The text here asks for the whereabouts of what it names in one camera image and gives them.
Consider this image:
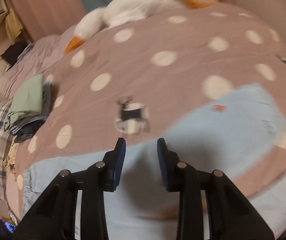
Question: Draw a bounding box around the dark folded clothes stack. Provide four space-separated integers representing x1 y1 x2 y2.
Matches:
9 82 52 143

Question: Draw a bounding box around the green folded garment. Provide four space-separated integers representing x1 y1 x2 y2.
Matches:
4 74 43 130

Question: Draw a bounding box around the pink polka dot duvet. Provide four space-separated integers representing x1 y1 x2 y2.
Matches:
11 3 286 216

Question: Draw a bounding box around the lilac pillow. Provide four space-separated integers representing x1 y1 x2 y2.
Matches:
0 25 75 101

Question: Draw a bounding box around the black garment on pillow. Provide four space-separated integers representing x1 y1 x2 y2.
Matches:
1 41 28 67

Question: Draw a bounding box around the white goose plush toy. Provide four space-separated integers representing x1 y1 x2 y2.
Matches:
64 0 217 54

